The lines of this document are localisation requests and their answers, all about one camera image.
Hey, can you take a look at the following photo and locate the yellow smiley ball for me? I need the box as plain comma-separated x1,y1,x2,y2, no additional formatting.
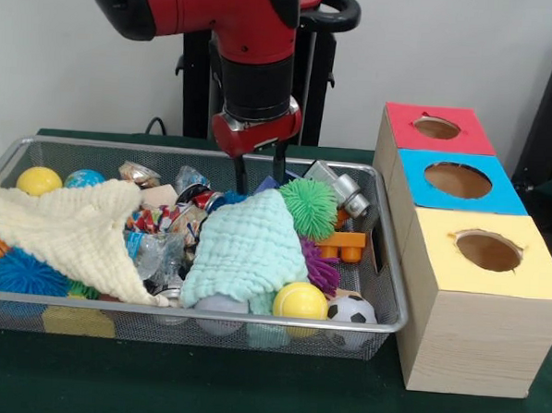
16,165,65,199

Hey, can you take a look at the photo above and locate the silver mesh bin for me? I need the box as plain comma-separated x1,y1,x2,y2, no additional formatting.
0,132,418,363

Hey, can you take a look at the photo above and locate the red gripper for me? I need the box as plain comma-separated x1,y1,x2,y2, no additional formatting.
207,104,304,200

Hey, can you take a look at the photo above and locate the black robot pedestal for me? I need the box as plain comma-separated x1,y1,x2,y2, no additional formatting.
170,0,362,150

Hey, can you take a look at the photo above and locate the black cable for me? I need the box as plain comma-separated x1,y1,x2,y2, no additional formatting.
143,115,168,136

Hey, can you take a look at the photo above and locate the wooden box with three holes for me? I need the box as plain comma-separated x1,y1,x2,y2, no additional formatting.
360,100,552,400

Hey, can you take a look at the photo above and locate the small soccer ball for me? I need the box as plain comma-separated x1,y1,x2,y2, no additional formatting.
325,293,380,325

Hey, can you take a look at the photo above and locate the yellow tennis ball toy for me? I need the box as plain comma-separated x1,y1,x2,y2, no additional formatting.
271,280,330,323

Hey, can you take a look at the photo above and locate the mint green muslin cloth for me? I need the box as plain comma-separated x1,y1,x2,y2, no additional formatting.
178,183,313,318

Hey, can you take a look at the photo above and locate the green spiky rubber ball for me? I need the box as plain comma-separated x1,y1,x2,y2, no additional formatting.
276,177,341,230

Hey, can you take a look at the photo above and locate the blue spiky rubber ball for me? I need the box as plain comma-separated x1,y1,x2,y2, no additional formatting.
0,246,74,298

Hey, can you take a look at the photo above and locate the purple spiky rubber ball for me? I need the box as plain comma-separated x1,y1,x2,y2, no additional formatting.
297,237,344,297

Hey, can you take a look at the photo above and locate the orange toy brick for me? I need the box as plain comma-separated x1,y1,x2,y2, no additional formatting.
313,230,367,264

